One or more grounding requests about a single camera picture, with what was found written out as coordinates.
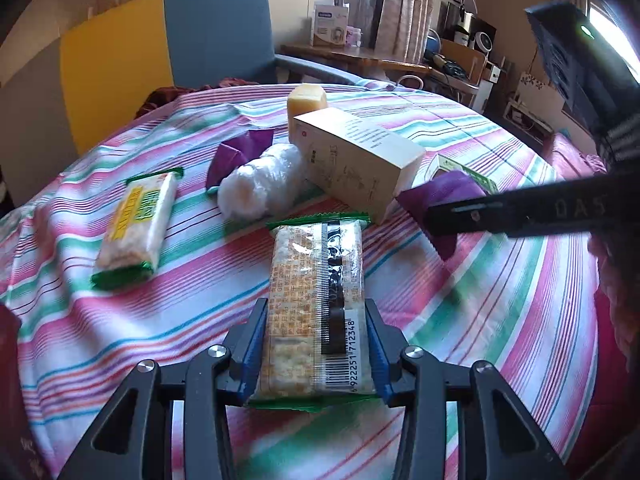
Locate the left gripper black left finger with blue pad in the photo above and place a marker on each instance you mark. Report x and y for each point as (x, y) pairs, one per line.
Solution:
(131, 436)

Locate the white product box on desk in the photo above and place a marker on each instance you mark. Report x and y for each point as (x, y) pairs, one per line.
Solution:
(329, 25)

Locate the wooden side desk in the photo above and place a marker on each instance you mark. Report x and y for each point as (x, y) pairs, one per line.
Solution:
(365, 62)

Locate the purple snack pouch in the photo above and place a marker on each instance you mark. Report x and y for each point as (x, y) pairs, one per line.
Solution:
(449, 187)
(236, 152)

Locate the striped pink green tablecloth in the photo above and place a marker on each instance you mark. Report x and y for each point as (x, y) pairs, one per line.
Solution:
(525, 305)

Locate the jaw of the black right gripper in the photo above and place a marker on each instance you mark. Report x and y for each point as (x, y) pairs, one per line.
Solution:
(607, 202)

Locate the yellow sponge block far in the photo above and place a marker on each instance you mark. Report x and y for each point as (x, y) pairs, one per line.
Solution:
(305, 98)

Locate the pink curtain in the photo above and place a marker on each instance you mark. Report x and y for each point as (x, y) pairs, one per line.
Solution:
(399, 27)

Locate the white plastic wrapped roll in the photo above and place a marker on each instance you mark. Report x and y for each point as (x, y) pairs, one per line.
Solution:
(266, 186)

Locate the person's right hand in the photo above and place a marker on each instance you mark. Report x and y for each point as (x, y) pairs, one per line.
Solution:
(624, 316)

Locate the white cardboard box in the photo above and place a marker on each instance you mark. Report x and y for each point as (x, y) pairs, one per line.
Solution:
(354, 160)

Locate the dark red cloth on chair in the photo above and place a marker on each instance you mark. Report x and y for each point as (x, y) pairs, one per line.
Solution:
(164, 95)

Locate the cracker pack with barcode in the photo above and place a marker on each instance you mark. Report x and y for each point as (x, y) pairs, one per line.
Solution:
(316, 350)

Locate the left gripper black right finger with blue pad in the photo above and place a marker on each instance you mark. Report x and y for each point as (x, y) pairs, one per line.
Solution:
(498, 437)

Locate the grey yellow blue chair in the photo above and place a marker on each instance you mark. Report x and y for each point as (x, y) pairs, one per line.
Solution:
(88, 84)

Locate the Weidan cracker pack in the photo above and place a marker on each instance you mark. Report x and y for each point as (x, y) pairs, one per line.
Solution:
(130, 249)

